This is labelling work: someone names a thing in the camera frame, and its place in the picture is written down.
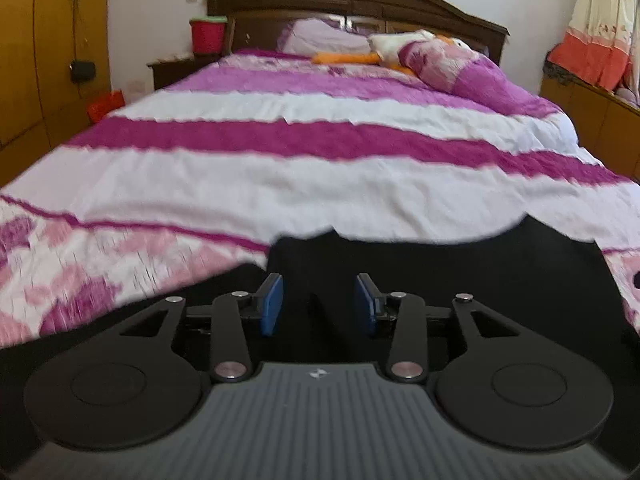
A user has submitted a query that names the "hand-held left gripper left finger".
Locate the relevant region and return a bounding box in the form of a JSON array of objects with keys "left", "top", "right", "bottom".
[{"left": 107, "top": 272, "right": 286, "bottom": 384}]

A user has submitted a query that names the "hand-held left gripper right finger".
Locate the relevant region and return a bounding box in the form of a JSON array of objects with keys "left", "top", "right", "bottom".
[{"left": 354, "top": 272, "right": 527, "bottom": 384}]

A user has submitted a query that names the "black garment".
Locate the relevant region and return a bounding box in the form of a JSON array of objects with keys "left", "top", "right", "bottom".
[{"left": 0, "top": 214, "right": 633, "bottom": 461}]

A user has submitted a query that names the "purple white floral blanket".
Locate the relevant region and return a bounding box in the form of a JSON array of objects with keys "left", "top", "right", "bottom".
[{"left": 0, "top": 49, "right": 640, "bottom": 352}]

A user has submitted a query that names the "folded purple floral quilt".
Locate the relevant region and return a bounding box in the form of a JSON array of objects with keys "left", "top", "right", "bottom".
[{"left": 397, "top": 40, "right": 562, "bottom": 117}]

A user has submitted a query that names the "dark wooden nightstand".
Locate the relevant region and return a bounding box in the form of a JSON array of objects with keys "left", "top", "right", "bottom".
[{"left": 146, "top": 54, "right": 219, "bottom": 92}]

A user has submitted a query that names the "red bag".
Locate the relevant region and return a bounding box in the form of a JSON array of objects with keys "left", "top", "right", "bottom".
[{"left": 86, "top": 91, "right": 125, "bottom": 124}]

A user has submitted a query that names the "white orange plush toy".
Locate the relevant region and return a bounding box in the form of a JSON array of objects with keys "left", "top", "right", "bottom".
[{"left": 312, "top": 30, "right": 488, "bottom": 70}]

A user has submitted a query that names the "light purple pillow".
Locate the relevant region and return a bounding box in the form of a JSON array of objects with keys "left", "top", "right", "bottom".
[{"left": 281, "top": 17, "right": 373, "bottom": 57}]

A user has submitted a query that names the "red bucket with green lid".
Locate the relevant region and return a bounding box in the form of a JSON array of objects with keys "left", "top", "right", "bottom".
[{"left": 189, "top": 16, "right": 229, "bottom": 56}]

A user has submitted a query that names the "low wooden cabinet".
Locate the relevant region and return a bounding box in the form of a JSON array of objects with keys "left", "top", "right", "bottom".
[{"left": 539, "top": 77, "right": 640, "bottom": 184}]

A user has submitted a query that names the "small black pouch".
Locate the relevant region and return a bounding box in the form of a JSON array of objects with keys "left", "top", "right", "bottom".
[{"left": 70, "top": 60, "right": 97, "bottom": 84}]

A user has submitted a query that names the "yellow wooden wardrobe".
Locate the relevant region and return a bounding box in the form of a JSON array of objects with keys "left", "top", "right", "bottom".
[{"left": 0, "top": 0, "right": 112, "bottom": 188}]

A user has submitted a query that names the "cream orange floral curtain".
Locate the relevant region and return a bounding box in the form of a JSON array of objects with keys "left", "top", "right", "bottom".
[{"left": 547, "top": 0, "right": 640, "bottom": 107}]

